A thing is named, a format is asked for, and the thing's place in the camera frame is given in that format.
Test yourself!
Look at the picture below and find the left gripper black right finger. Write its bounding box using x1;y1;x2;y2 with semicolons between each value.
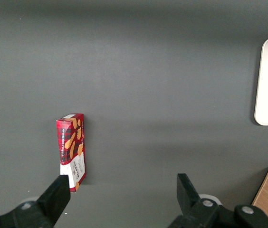
168;173;268;228

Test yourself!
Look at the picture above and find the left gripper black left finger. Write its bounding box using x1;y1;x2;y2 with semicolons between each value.
0;174;72;228

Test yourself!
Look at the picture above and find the red tartan shortbread box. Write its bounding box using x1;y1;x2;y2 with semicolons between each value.
56;113;87;194

